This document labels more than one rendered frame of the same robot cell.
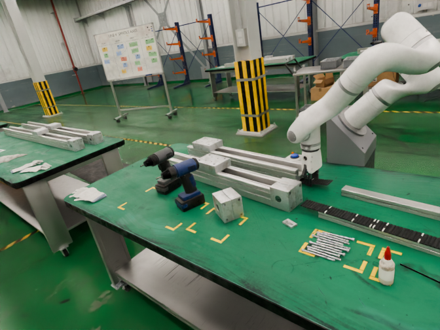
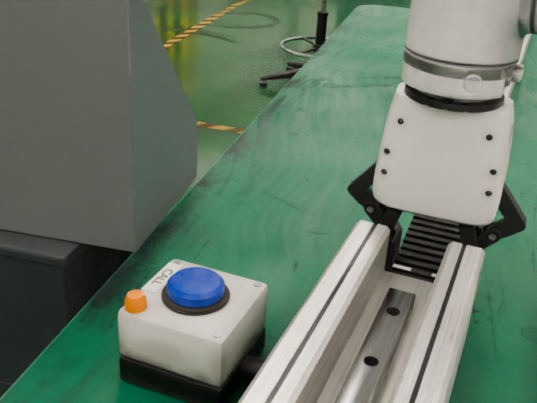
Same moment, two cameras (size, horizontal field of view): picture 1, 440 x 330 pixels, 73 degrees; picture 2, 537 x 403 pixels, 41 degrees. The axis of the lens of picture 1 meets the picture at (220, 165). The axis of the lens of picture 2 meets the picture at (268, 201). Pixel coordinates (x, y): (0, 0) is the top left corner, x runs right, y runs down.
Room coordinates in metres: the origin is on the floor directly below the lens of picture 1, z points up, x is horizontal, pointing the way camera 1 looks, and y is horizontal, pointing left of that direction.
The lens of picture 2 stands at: (1.57, 0.00, 1.12)
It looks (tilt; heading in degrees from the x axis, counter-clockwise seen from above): 27 degrees down; 241
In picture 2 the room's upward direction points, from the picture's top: 4 degrees clockwise
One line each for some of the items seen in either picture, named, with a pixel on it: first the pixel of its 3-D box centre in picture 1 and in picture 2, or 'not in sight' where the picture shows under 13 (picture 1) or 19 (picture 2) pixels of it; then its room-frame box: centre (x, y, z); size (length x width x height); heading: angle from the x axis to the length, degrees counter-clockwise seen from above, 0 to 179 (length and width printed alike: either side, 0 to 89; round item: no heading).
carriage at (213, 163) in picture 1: (213, 165); not in sight; (1.42, 0.04, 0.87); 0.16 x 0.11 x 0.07; 40
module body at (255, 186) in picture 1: (214, 173); not in sight; (1.42, 0.04, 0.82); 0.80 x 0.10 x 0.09; 40
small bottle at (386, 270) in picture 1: (387, 264); not in sight; (0.60, -0.40, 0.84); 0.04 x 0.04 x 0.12
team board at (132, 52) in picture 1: (135, 76); not in sight; (6.94, 1.50, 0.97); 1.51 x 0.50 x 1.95; 67
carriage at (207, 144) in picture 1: (207, 146); not in sight; (1.73, 0.05, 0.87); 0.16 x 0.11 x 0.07; 40
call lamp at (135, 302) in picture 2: not in sight; (135, 299); (1.45, -0.39, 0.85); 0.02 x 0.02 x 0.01
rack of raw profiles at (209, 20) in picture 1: (175, 55); not in sight; (11.68, 0.89, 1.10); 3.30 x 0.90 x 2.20; 47
